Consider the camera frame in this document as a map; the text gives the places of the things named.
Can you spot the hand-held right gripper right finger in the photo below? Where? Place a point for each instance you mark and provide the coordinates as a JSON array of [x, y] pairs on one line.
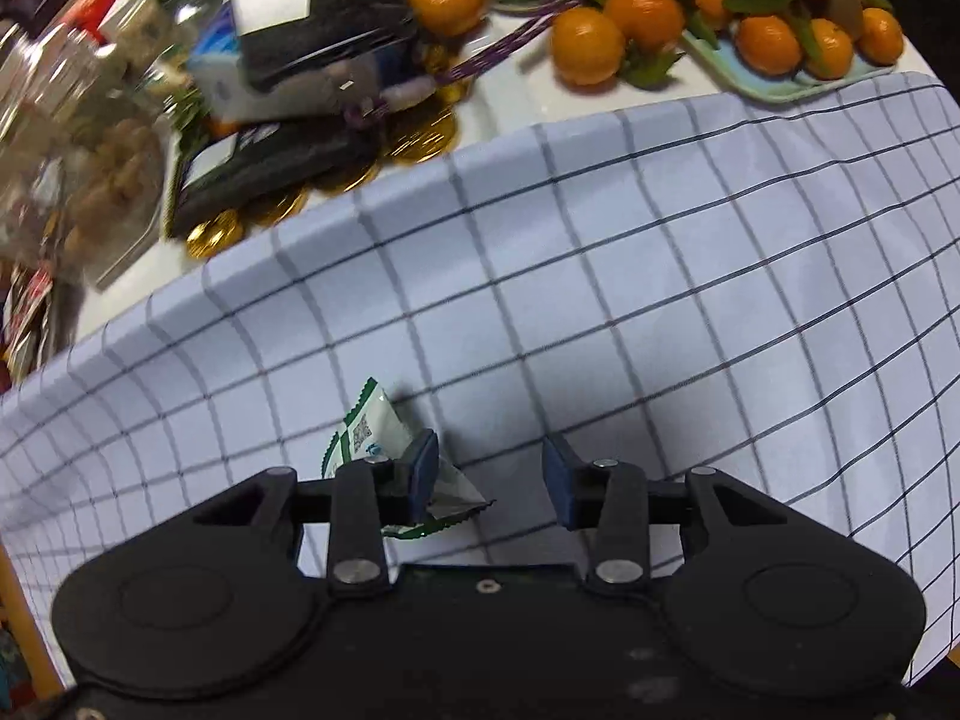
[[559, 481]]

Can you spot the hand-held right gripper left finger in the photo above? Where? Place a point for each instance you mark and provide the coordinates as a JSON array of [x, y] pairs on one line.
[[424, 469]]

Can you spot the white packet with green edges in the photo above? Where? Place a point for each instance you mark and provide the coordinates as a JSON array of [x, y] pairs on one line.
[[375, 427]]

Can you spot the checked white tablecloth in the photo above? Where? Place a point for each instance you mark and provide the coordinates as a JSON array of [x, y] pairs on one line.
[[600, 277]]

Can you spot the pile of gold foil coins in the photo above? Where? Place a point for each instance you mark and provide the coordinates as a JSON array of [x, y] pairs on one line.
[[405, 139]]

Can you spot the black flat box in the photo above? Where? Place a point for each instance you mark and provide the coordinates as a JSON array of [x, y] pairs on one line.
[[270, 165]]

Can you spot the white and blue box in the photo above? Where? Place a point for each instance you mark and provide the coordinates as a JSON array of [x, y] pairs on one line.
[[225, 79]]

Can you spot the pale green plate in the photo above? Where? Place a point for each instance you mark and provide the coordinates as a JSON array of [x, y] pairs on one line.
[[787, 84]]

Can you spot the single loose tangerine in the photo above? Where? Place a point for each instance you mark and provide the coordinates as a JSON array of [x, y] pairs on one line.
[[448, 1]]

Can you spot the clear glass container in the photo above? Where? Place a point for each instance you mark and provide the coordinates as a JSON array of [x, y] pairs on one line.
[[82, 142]]

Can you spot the pile of tangerines with leaves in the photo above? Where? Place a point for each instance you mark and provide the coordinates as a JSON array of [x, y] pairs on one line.
[[645, 15]]

